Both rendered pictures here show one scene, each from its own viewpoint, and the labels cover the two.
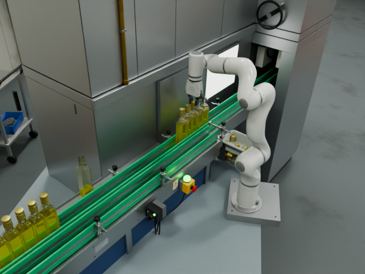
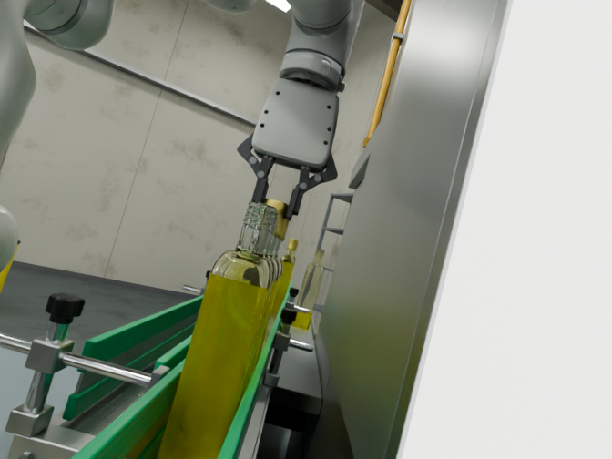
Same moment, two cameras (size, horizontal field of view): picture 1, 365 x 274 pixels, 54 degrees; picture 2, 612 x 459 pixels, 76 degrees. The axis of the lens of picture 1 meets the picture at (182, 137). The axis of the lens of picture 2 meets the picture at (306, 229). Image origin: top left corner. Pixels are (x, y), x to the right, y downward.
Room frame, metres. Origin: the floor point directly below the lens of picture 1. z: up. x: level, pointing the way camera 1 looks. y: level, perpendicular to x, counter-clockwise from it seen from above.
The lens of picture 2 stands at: (2.39, -0.33, 1.27)
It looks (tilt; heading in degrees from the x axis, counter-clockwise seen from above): 4 degrees up; 143
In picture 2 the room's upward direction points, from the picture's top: 15 degrees clockwise
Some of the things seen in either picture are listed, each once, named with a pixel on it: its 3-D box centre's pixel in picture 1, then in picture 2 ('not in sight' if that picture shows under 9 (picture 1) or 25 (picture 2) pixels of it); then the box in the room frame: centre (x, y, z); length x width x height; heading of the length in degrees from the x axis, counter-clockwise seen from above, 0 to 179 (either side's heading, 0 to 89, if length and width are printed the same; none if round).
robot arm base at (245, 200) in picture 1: (247, 191); not in sight; (1.63, -0.41, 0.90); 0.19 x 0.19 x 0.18
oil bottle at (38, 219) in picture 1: (38, 225); not in sight; (1.05, 0.62, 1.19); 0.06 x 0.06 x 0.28; 53
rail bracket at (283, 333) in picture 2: (165, 138); (291, 351); (1.86, 0.10, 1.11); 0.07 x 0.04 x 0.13; 53
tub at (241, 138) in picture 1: (238, 144); not in sight; (2.01, -0.39, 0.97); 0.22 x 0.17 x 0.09; 53
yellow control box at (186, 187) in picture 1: (187, 185); not in sight; (1.60, -0.04, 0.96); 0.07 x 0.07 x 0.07; 53
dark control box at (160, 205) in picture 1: (156, 211); not in sight; (1.37, 0.13, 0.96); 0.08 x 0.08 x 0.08; 53
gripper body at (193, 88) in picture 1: (194, 85); (299, 122); (1.95, -0.06, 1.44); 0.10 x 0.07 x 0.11; 54
